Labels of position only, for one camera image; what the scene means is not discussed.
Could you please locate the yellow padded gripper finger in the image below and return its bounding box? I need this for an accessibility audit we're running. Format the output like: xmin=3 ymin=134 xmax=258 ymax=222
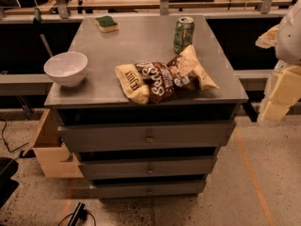
xmin=255 ymin=24 xmax=278 ymax=49

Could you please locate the brown and yellow chip bag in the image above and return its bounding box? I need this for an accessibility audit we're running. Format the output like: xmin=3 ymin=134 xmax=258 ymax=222
xmin=115 ymin=45 xmax=218 ymax=105

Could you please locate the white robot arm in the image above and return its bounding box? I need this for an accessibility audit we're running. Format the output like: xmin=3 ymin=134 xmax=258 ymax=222
xmin=255 ymin=0 xmax=301 ymax=123

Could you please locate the green and yellow sponge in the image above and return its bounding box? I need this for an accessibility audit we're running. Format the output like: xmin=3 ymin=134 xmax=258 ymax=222
xmin=95 ymin=16 xmax=119 ymax=33

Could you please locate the green soda can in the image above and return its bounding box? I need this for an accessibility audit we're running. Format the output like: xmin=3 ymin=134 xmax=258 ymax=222
xmin=174 ymin=16 xmax=195 ymax=54

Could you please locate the grey drawer cabinet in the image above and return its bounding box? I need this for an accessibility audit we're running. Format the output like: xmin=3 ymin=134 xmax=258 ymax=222
xmin=45 ymin=16 xmax=247 ymax=199

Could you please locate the white bowl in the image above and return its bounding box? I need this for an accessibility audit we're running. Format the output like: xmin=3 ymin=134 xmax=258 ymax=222
xmin=43 ymin=52 xmax=88 ymax=87

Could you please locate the bottom grey drawer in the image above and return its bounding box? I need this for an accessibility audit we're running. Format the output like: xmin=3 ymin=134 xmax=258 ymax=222
xmin=89 ymin=180 xmax=205 ymax=199

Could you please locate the grey drawer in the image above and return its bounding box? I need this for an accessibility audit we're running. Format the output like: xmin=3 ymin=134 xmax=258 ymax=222
xmin=89 ymin=180 xmax=205 ymax=199
xmin=79 ymin=156 xmax=216 ymax=180
xmin=58 ymin=120 xmax=235 ymax=153

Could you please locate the middle grey drawer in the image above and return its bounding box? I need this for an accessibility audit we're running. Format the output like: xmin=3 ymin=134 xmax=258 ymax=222
xmin=79 ymin=156 xmax=216 ymax=180

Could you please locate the top grey drawer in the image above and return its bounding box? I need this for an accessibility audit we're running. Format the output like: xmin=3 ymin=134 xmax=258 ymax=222
xmin=58 ymin=120 xmax=235 ymax=153

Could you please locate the black device on floor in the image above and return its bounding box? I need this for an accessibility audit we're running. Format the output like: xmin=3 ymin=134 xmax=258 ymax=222
xmin=57 ymin=202 xmax=96 ymax=226

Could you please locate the wooden box on floor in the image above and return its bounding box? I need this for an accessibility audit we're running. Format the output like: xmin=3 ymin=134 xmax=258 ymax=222
xmin=22 ymin=109 xmax=83 ymax=178

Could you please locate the black cable on floor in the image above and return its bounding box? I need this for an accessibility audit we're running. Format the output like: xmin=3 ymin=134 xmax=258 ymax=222
xmin=0 ymin=119 xmax=30 ymax=153

